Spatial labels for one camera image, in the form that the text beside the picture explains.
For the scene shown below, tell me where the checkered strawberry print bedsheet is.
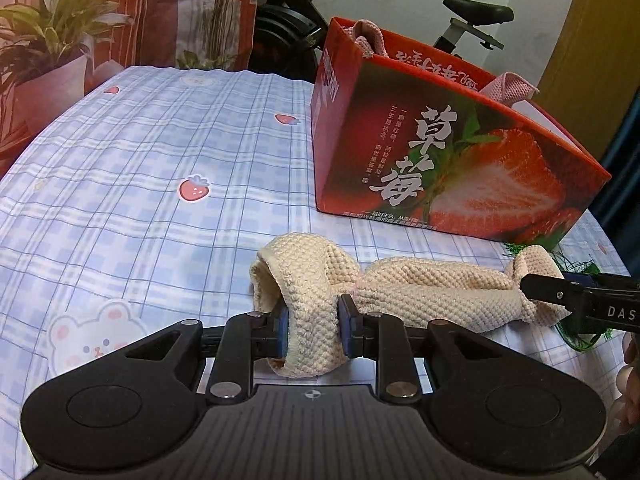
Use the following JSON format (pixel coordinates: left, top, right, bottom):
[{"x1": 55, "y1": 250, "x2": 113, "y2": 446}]
[{"x1": 0, "y1": 64, "x2": 631, "y2": 480}]

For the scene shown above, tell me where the black exercise bike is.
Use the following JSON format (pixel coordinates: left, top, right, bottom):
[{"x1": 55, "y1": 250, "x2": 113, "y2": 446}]
[{"x1": 248, "y1": 0, "x2": 515, "y2": 83}]

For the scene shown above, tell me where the wooden door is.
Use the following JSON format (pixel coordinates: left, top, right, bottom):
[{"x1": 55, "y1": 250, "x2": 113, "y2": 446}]
[{"x1": 535, "y1": 0, "x2": 640, "y2": 156}]

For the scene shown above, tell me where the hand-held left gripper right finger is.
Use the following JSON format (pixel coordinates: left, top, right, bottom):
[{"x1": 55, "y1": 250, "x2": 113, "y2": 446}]
[{"x1": 337, "y1": 294, "x2": 506, "y2": 403}]

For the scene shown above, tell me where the cream knitted cloth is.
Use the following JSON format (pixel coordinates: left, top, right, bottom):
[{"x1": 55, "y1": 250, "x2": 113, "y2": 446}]
[{"x1": 249, "y1": 232, "x2": 573, "y2": 378}]

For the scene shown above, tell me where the red strawberry print cardboard box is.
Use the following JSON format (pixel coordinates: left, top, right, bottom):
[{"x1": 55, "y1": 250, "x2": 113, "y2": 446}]
[{"x1": 310, "y1": 16, "x2": 613, "y2": 251}]

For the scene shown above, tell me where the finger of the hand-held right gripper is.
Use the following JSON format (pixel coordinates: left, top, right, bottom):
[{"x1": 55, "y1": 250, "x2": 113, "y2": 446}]
[
  {"x1": 519, "y1": 272, "x2": 596, "y2": 307},
  {"x1": 560, "y1": 270, "x2": 603, "y2": 286}
]

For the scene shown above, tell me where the pink knitted cloth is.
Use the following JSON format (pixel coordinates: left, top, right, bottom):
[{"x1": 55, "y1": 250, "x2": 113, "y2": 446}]
[
  {"x1": 345, "y1": 19, "x2": 388, "y2": 58},
  {"x1": 480, "y1": 72, "x2": 541, "y2": 108}
]

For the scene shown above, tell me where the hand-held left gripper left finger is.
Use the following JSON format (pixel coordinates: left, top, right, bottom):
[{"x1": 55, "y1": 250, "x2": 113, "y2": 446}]
[{"x1": 120, "y1": 307, "x2": 292, "y2": 403}]

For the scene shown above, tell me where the person's right hand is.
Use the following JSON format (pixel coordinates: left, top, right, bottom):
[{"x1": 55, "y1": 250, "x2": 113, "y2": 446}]
[{"x1": 617, "y1": 332, "x2": 640, "y2": 436}]

